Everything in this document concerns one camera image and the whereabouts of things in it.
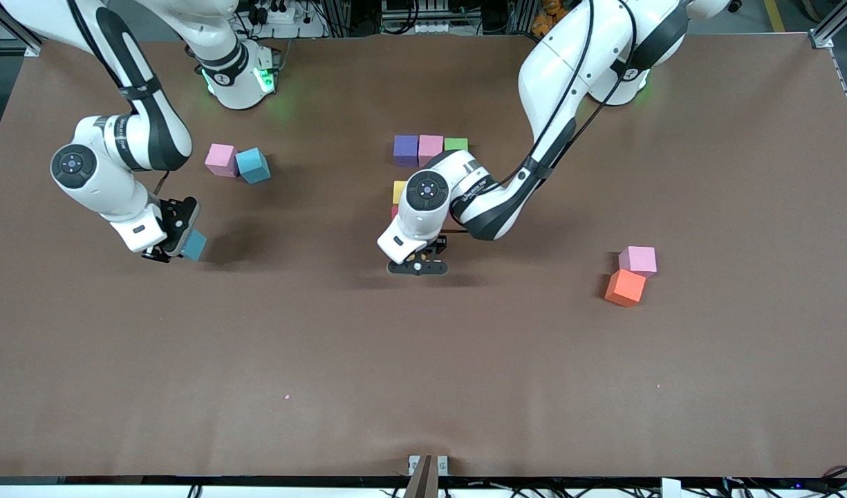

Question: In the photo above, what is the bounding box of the pile of orange objects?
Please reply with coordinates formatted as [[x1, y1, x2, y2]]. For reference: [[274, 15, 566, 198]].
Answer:
[[532, 0, 569, 37]]

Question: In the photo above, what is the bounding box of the blue foam cube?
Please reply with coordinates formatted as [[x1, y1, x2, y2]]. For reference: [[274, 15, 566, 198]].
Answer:
[[235, 147, 272, 185], [181, 228, 208, 262]]

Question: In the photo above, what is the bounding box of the orange foam cube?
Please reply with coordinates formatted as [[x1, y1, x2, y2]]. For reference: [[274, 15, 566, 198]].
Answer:
[[604, 268, 647, 308]]

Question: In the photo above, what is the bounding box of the silver metal bracket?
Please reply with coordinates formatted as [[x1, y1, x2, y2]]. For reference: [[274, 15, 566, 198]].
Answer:
[[408, 454, 449, 478]]

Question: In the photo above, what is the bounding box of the white electrical unit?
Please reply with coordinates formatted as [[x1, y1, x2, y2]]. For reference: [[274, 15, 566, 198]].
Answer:
[[380, 0, 453, 35]]

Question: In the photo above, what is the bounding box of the pink foam cube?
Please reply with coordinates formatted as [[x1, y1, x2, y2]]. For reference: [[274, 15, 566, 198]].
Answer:
[[204, 143, 239, 178], [618, 246, 658, 278], [418, 134, 444, 167]]

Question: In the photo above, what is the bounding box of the white power strip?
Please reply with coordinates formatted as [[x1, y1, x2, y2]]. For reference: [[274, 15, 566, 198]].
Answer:
[[245, 0, 301, 26]]

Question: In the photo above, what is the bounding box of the aluminium frame rail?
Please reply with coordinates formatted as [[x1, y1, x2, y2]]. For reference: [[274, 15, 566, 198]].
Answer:
[[809, 0, 847, 50], [0, 0, 44, 56]]

